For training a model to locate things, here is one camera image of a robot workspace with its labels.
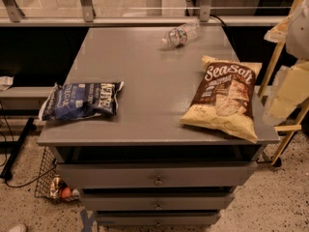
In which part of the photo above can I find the brown sea salt chip bag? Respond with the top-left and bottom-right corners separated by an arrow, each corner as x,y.
180,55 -> 262,143

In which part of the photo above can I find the bottom grey drawer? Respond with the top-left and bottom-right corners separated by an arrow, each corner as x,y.
94,213 -> 220,226

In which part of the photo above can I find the orange ball in basket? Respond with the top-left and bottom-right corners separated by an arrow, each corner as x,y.
61,187 -> 72,198

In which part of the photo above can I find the blue chip bag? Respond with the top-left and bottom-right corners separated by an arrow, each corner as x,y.
39,81 -> 124,121

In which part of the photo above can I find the crumpled snack wrapper in basket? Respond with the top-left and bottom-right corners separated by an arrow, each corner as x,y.
49,175 -> 67,199

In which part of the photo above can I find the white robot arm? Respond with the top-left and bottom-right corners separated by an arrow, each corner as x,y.
263,0 -> 309,126

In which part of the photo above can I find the black wire basket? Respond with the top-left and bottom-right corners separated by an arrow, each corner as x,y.
35,148 -> 79,203

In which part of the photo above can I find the clear plastic water bottle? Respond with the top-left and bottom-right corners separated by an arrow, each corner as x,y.
161,20 -> 201,49

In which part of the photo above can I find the white paper at left edge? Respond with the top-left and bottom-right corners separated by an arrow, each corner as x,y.
0,76 -> 14,91

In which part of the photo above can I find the middle grey drawer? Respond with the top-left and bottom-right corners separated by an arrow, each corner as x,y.
81,192 -> 235,211

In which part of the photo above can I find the black cable on floor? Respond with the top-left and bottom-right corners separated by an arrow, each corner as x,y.
0,101 -> 58,189

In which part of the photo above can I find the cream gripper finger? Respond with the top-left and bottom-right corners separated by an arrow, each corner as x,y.
263,62 -> 309,126
264,15 -> 292,43

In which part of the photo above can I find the grey metal railing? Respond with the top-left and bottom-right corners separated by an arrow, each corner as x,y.
1,0 -> 292,27

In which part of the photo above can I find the grey drawer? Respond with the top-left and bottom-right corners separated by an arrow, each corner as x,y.
94,213 -> 220,226
57,161 -> 257,189
81,192 -> 235,211

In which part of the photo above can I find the grey drawer cabinet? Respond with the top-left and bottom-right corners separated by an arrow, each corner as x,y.
38,26 -> 279,214

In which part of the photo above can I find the white shoe tip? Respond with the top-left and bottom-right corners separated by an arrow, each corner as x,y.
7,223 -> 27,232

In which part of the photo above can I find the black metal floor stand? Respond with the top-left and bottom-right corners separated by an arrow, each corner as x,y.
0,109 -> 39,181

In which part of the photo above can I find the top grey drawer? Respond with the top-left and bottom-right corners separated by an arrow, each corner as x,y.
57,161 -> 257,189

